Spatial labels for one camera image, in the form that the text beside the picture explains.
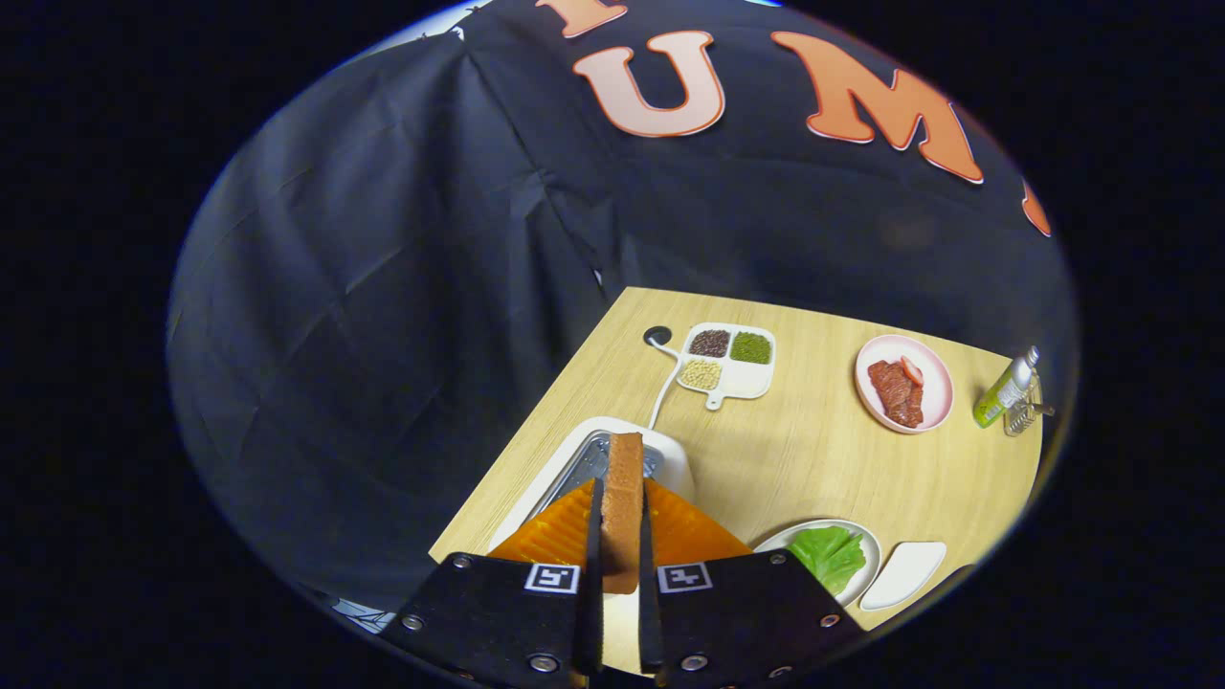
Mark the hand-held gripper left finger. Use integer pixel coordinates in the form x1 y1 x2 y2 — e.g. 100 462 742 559
383 477 606 689

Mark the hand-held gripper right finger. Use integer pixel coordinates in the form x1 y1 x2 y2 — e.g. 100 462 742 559
637 477 867 689

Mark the toasted bread slice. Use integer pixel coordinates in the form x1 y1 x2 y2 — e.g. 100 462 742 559
600 432 646 595

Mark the green lettuce leaf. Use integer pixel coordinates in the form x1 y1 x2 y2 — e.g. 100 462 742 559
787 525 867 596

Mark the white toaster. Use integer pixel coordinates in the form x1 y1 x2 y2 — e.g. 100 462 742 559
487 416 697 556

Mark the round white plate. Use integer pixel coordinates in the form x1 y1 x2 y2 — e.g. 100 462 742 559
753 519 882 608

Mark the white divided bean dish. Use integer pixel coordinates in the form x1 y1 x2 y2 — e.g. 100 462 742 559
676 322 777 411

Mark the square white plate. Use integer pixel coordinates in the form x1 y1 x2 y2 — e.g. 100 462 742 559
857 541 948 612

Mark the brown meat piece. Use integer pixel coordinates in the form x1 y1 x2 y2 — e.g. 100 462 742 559
867 360 925 429

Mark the pink plate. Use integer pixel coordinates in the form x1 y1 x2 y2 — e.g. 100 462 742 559
854 334 955 435

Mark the black backdrop cloth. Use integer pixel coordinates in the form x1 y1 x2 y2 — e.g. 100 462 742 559
165 0 1078 613

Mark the green label bottle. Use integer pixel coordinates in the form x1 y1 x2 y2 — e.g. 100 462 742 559
973 345 1041 429

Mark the white toaster cable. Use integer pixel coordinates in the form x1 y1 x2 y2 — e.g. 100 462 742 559
648 343 682 430

